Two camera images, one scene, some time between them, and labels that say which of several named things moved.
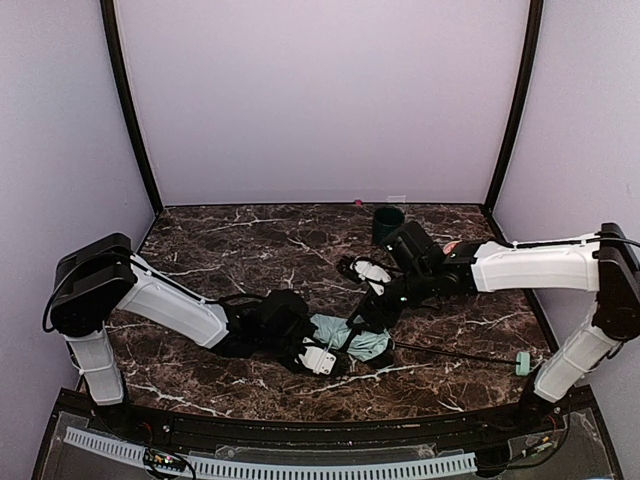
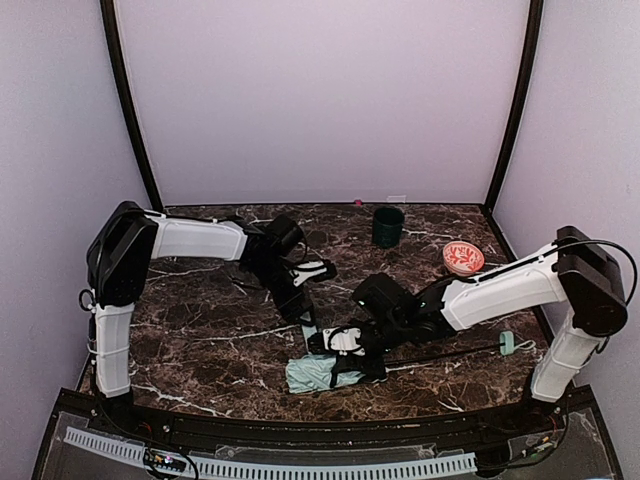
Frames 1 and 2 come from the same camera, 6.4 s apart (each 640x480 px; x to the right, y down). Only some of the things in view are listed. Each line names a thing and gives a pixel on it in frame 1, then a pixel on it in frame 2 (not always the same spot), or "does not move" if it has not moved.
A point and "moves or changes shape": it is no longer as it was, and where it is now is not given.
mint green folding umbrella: x=360 y=344 moves or changes shape
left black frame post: x=126 y=101 does not move
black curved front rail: x=325 y=434 does not move
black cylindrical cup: x=385 y=220 does not move
